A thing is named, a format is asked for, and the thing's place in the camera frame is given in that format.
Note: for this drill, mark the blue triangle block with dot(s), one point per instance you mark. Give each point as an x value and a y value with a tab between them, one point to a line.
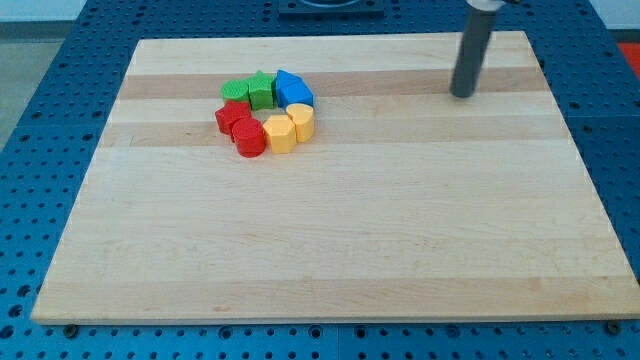
282	80

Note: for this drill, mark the yellow hexagon block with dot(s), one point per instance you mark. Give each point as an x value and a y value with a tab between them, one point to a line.
280	134

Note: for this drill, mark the yellow heart block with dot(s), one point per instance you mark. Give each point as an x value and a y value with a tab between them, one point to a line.
303	118

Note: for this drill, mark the red cylinder block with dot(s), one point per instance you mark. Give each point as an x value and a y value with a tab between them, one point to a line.
248	136

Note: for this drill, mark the wooden board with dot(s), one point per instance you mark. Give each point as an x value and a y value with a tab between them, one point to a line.
407	204

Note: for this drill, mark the blue cube block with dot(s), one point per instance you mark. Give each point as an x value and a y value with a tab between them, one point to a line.
293	93

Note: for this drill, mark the green star block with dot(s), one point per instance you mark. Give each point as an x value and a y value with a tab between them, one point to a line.
261	90

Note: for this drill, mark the red star block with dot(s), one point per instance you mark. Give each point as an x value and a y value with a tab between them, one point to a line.
230	113

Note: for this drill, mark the green cylinder block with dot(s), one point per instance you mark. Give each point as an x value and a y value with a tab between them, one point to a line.
235	90

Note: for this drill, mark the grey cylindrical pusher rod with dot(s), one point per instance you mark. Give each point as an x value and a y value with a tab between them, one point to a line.
473	46

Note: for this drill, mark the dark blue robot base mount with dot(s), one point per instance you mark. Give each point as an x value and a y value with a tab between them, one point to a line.
291	9

